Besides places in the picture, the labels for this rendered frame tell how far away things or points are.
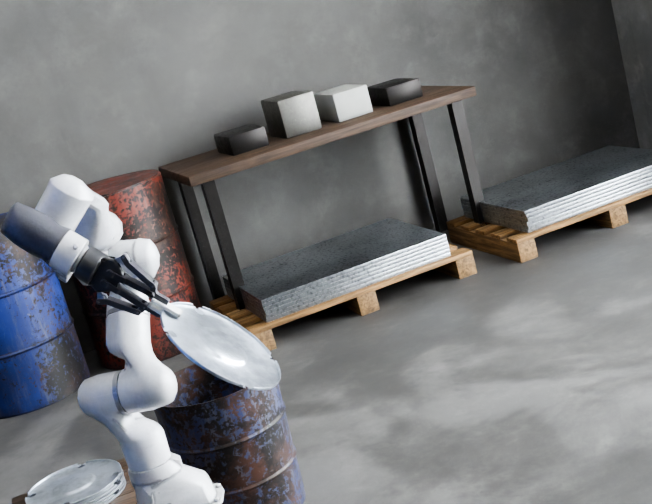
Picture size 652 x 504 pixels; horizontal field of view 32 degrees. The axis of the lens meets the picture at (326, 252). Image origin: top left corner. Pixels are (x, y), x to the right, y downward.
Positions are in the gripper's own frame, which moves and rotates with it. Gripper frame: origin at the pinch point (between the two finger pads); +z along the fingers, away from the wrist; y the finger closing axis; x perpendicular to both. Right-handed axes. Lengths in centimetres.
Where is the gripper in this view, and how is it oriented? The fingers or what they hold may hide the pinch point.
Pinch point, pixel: (165, 309)
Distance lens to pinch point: 242.0
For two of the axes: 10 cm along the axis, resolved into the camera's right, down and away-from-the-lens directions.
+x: 0.9, -2.8, 9.6
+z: 8.6, 5.1, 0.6
